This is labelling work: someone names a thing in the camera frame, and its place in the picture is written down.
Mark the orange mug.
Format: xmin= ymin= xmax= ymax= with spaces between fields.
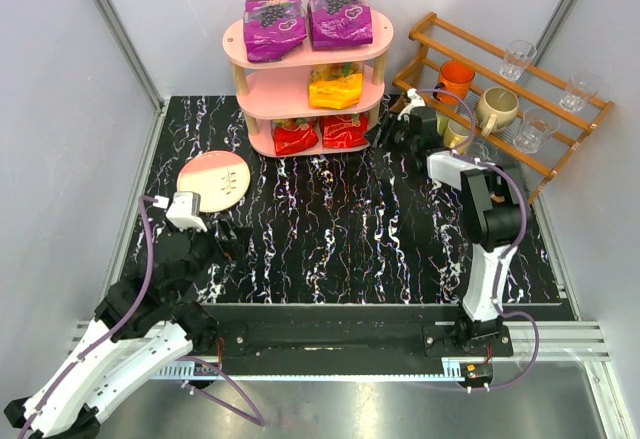
xmin=432 ymin=60 xmax=475 ymax=106

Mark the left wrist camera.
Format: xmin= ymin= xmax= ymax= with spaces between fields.
xmin=152 ymin=191 xmax=207 ymax=232

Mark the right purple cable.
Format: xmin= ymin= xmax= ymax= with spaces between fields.
xmin=414 ymin=87 xmax=541 ymax=393

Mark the purple candy bag front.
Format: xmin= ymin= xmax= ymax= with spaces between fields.
xmin=307 ymin=0 xmax=373 ymax=51

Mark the orange candy bag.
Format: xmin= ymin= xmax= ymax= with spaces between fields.
xmin=308 ymin=62 xmax=364 ymax=110

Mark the small clear glass bottom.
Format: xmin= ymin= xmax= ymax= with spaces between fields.
xmin=466 ymin=142 xmax=491 ymax=162

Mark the purple candy bag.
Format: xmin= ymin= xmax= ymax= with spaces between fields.
xmin=307 ymin=0 xmax=373 ymax=51
xmin=243 ymin=0 xmax=307 ymax=63

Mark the beige round mug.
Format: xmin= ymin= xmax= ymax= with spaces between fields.
xmin=474 ymin=87 xmax=519 ymax=137

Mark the clear glass top left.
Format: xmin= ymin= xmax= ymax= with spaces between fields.
xmin=499 ymin=40 xmax=537 ymax=82

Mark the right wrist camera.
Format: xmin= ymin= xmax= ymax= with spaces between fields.
xmin=398 ymin=88 xmax=426 ymax=122

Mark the pink round plate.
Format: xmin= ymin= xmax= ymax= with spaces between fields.
xmin=177 ymin=150 xmax=251 ymax=213

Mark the wooden cup rack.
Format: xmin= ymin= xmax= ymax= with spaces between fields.
xmin=393 ymin=12 xmax=614 ymax=201

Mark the red candy bag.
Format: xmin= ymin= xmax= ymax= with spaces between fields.
xmin=320 ymin=113 xmax=369 ymax=149
xmin=271 ymin=118 xmax=319 ymax=156

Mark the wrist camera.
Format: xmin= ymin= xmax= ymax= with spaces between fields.
xmin=398 ymin=88 xmax=426 ymax=122
xmin=152 ymin=191 xmax=207 ymax=232

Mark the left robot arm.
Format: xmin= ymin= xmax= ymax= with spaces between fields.
xmin=4 ymin=220 xmax=251 ymax=438

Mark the clear glass top right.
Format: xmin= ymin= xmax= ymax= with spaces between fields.
xmin=559 ymin=70 xmax=602 ymax=113

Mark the purple candy bag back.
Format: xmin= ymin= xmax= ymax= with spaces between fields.
xmin=243 ymin=0 xmax=307 ymax=63

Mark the green-yellow mug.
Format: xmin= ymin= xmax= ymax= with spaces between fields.
xmin=436 ymin=111 xmax=450 ymax=137

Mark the clear glass middle shelf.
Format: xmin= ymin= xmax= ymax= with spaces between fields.
xmin=513 ymin=107 xmax=560 ymax=154

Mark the cream yellow mug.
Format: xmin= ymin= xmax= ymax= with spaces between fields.
xmin=443 ymin=120 xmax=471 ymax=149

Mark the pink three-tier shelf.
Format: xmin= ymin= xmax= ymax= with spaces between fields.
xmin=222 ymin=10 xmax=394 ymax=157

